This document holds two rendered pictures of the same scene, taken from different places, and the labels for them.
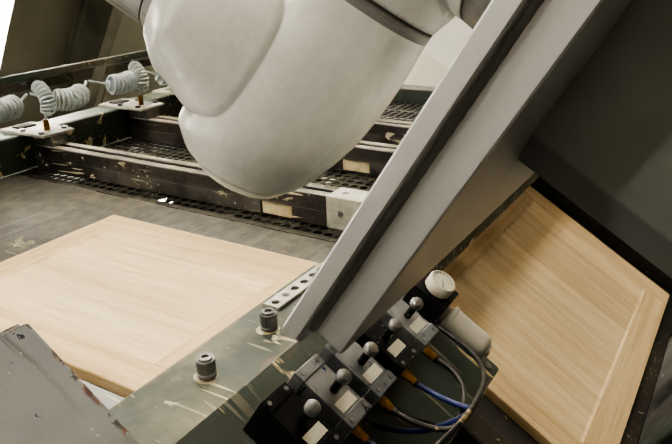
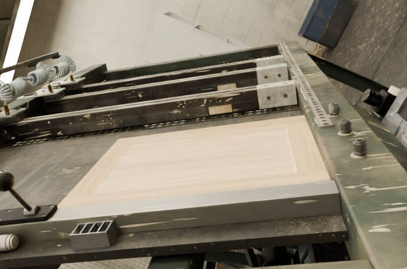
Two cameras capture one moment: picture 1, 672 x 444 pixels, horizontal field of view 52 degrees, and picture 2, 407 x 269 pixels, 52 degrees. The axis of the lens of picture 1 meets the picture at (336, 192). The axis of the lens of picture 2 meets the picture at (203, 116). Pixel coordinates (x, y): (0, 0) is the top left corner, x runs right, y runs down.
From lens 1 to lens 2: 76 cm
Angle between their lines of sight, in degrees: 22
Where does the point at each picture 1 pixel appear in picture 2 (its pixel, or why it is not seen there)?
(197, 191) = (155, 116)
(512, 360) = not seen: hidden behind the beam
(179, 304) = (252, 151)
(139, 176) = (103, 120)
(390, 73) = not seen: outside the picture
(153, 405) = (360, 172)
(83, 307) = (192, 172)
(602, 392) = not seen: hidden behind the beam
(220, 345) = (335, 145)
